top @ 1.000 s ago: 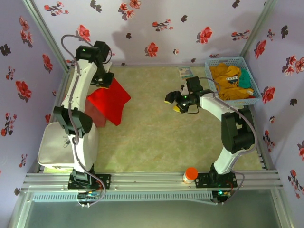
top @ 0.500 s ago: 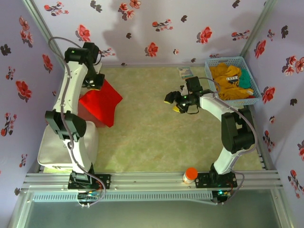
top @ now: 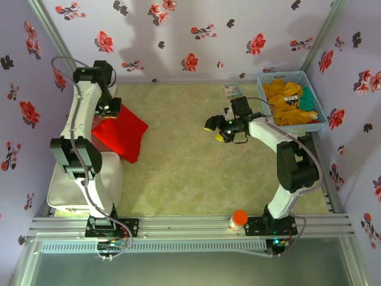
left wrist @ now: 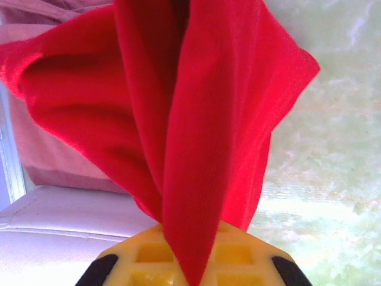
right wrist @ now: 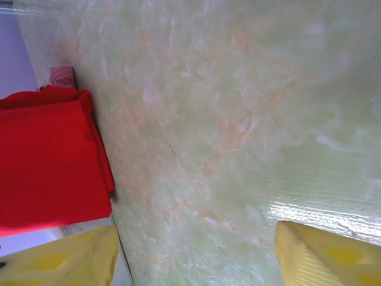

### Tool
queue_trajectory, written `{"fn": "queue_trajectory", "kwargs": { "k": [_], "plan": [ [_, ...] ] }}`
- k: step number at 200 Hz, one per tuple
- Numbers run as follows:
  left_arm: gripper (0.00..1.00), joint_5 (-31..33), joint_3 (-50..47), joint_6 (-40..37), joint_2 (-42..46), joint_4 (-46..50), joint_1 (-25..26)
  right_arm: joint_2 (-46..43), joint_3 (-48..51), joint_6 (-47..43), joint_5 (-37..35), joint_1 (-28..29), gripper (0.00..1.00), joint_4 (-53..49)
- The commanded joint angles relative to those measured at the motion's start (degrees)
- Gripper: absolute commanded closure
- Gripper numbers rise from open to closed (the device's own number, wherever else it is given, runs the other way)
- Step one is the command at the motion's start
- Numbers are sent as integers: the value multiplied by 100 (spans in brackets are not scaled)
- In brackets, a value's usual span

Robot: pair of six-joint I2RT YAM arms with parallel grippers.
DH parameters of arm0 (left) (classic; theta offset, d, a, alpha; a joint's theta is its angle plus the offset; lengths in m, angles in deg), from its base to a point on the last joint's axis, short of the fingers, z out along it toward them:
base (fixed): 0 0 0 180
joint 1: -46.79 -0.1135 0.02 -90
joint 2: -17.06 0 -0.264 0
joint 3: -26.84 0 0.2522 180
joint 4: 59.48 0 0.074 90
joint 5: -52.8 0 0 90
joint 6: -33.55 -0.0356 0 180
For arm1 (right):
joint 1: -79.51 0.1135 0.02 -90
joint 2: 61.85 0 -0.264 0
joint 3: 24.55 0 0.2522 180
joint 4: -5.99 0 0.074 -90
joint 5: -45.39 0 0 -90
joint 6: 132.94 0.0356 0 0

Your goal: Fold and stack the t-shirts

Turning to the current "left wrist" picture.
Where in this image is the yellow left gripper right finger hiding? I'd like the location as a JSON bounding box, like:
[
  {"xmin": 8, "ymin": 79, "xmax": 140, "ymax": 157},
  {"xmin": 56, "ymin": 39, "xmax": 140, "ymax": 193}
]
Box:
[{"xmin": 202, "ymin": 223, "xmax": 312, "ymax": 286}]

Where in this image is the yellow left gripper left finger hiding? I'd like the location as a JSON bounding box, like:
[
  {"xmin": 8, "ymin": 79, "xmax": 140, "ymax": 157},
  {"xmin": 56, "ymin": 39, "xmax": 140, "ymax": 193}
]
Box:
[{"xmin": 74, "ymin": 225, "xmax": 191, "ymax": 286}]

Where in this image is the red t-shirt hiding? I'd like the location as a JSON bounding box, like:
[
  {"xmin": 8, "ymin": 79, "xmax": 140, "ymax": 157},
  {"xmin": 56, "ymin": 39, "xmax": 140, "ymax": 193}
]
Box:
[{"xmin": 0, "ymin": 0, "xmax": 321, "ymax": 286}]

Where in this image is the white plastic tray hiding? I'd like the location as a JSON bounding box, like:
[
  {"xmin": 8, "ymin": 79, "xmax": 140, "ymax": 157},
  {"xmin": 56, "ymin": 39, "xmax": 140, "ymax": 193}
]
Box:
[{"xmin": 0, "ymin": 184, "xmax": 158, "ymax": 286}]

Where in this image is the pink t-shirt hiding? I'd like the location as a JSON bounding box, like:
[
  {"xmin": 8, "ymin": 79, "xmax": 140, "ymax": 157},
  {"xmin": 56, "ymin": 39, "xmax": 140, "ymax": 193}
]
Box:
[{"xmin": 0, "ymin": 0, "xmax": 126, "ymax": 193}]

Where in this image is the aluminium table side rail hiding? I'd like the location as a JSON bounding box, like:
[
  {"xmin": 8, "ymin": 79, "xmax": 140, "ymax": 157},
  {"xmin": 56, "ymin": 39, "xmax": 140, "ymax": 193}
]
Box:
[{"xmin": 0, "ymin": 82, "xmax": 27, "ymax": 205}]

